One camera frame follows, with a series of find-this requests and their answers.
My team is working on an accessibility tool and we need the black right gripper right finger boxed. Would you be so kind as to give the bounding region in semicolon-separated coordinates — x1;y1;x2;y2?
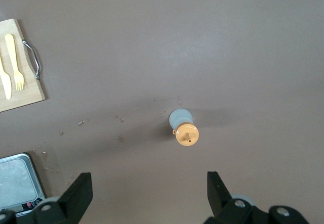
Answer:
204;171;254;224

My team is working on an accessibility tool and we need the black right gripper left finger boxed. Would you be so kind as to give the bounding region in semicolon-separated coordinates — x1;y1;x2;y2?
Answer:
34;172;93;224

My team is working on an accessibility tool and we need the translucent sauce bottle orange cap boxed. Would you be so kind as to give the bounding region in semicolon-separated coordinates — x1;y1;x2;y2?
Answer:
169;108;200;147

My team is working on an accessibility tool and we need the silver digital kitchen scale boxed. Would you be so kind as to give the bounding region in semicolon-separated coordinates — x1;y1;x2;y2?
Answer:
0;153;46;217

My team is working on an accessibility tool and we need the wooden cutting board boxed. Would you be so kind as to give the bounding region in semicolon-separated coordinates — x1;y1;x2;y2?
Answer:
0;18;46;113

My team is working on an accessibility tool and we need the yellow plastic knife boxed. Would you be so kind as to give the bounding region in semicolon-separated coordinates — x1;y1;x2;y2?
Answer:
0;54;13;100

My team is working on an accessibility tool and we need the yellow plastic fork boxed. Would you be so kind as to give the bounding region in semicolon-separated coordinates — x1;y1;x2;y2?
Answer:
4;33;25;92

